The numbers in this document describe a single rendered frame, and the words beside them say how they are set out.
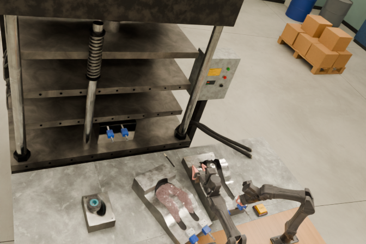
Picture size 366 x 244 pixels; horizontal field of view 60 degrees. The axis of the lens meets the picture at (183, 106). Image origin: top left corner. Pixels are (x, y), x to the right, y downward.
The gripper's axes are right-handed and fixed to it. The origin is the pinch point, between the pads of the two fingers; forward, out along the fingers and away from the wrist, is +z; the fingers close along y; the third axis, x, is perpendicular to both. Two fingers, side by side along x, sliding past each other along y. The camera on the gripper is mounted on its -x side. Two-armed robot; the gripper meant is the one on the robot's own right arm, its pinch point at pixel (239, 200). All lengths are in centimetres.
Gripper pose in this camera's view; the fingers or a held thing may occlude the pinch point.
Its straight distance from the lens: 218.7
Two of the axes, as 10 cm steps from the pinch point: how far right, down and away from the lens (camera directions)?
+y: -8.6, 0.3, -5.1
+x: 2.2, 9.3, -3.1
